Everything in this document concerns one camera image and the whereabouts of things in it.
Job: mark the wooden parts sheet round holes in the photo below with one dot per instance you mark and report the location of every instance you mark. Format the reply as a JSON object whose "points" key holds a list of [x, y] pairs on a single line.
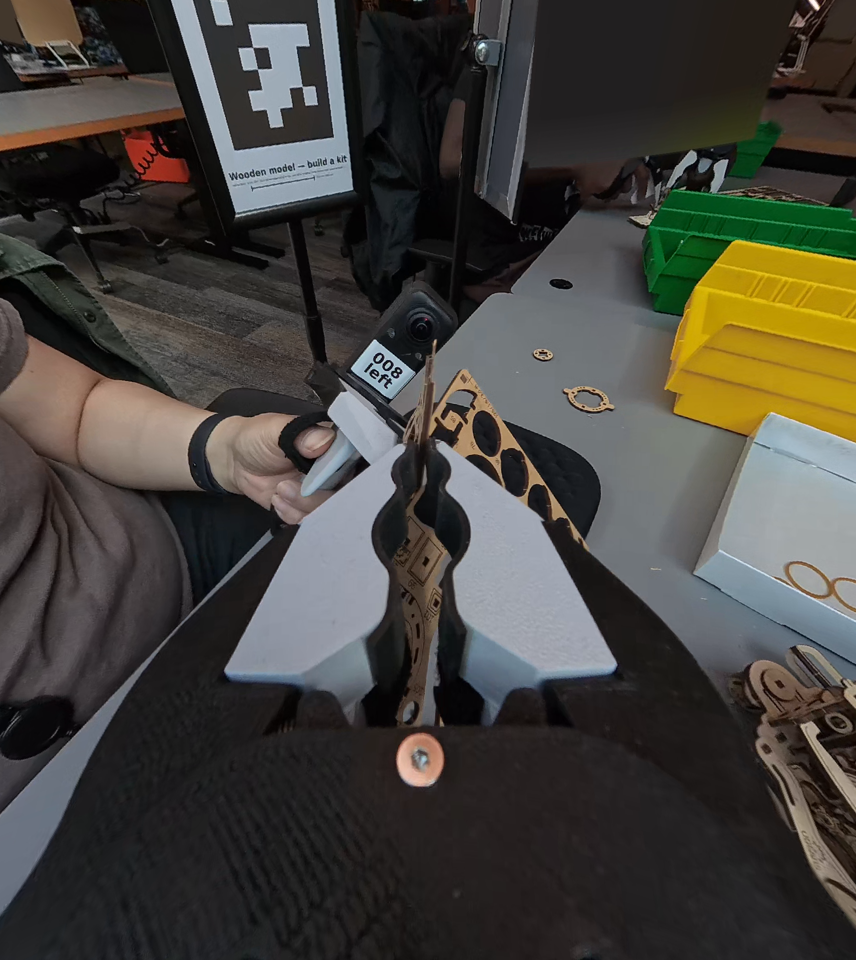
{"points": [[449, 401]]}

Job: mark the yellow plastic bin stack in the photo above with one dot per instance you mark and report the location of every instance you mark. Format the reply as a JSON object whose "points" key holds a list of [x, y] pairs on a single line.
{"points": [[787, 360]]}

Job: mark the wooden submarine model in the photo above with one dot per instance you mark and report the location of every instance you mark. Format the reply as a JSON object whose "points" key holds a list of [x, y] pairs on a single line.
{"points": [[832, 750]]}

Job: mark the black wristband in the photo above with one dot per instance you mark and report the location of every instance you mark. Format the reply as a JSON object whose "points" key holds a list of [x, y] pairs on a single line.
{"points": [[207, 454]]}

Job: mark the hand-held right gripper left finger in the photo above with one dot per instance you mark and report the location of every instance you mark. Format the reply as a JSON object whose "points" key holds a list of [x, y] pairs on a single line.
{"points": [[308, 600]]}

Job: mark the silver framed panel on stand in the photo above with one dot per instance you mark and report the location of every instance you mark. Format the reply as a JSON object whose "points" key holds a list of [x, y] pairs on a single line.
{"points": [[503, 112]]}

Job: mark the wooden parts sheet oval cutout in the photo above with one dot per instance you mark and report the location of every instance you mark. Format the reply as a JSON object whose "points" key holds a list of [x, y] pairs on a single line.
{"points": [[416, 570]]}

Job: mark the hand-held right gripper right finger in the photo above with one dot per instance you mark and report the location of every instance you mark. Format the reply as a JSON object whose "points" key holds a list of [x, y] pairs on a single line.
{"points": [[525, 600]]}

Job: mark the wooden sheet with cutouts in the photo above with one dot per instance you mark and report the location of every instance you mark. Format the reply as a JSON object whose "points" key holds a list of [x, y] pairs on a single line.
{"points": [[772, 195]]}

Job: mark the grey background table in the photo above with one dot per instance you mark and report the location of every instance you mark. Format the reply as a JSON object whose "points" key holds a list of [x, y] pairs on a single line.
{"points": [[832, 127], [60, 112]]}

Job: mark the person's torso in shirt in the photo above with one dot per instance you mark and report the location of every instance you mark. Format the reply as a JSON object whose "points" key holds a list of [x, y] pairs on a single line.
{"points": [[38, 600]]}

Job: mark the person's leg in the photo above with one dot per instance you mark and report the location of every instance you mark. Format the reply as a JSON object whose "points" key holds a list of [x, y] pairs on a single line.
{"points": [[210, 540]]}

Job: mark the person's left forearm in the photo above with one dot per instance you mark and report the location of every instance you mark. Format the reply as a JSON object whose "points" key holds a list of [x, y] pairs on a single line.
{"points": [[135, 435]]}

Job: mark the framed marker sign on stand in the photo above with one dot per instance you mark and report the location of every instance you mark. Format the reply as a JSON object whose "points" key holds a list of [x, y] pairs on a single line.
{"points": [[285, 112]]}

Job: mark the white cardboard box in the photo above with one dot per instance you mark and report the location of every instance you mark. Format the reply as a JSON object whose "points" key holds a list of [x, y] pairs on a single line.
{"points": [[772, 510]]}

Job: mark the person's left hand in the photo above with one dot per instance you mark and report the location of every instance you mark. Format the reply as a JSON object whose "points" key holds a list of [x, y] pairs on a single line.
{"points": [[255, 457]]}

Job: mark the dark cloth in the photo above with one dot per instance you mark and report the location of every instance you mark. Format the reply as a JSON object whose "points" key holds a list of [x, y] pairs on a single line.
{"points": [[405, 150]]}

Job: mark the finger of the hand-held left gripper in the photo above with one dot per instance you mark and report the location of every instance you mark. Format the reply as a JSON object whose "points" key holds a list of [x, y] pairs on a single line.
{"points": [[364, 427]]}

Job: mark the green plastic bin stack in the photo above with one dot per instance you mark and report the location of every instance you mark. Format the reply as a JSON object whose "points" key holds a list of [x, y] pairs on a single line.
{"points": [[697, 255]]}

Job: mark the black office chair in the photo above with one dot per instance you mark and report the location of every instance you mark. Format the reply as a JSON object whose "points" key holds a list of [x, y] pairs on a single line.
{"points": [[38, 180]]}

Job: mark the orange box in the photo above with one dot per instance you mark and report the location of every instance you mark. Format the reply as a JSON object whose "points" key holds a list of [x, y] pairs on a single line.
{"points": [[165, 157]]}

